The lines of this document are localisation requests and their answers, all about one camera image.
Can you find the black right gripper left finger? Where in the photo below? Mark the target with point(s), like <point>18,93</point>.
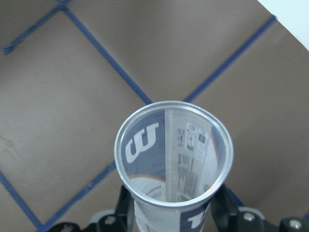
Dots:
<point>124,211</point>

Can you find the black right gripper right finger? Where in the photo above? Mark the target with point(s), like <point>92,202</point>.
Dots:
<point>224,209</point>

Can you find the clear tennis ball can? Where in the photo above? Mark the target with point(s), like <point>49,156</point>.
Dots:
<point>172,156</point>

